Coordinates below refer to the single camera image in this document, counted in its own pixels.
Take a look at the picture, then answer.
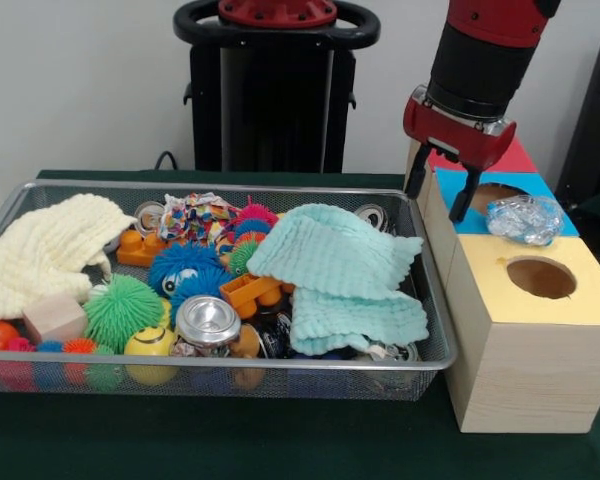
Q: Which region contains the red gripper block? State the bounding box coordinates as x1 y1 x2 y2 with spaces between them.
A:
403 84 518 224

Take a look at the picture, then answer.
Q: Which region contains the clear plastic bottle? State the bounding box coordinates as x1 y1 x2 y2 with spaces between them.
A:
485 195 565 246

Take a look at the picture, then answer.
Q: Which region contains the mint knitted cloth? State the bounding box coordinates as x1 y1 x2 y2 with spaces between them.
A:
246 203 430 357

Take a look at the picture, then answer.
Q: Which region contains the cream knitted cloth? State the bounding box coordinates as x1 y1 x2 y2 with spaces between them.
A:
0 193 139 324

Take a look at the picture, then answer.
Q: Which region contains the wooden box with three holes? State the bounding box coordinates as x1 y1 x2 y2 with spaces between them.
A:
402 121 600 434

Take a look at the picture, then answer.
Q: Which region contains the orange toy building block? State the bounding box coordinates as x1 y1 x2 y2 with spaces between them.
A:
218 274 284 319

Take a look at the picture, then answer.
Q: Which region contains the crushed silver can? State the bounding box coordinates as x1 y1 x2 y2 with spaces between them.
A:
174 294 244 359

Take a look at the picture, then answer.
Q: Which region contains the blue spiky ball with eyes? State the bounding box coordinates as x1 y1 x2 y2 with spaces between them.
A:
147 243 234 301

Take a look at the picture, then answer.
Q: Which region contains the small orange toy block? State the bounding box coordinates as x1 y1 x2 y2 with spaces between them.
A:
115 227 169 269

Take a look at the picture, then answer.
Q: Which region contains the yellow smiley ball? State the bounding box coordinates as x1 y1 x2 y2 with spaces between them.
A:
123 324 179 386

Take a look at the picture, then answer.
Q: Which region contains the green spiky rubber ball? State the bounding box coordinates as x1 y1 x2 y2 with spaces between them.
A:
83 273 165 354

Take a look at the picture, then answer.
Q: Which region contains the plain wooden block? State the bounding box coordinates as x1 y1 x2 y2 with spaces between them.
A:
22 293 89 344

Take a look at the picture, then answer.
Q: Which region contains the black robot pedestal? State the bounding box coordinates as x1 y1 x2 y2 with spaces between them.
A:
172 0 381 174

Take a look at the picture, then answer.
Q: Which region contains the wire mesh bin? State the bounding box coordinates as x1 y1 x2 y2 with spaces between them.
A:
0 178 459 402

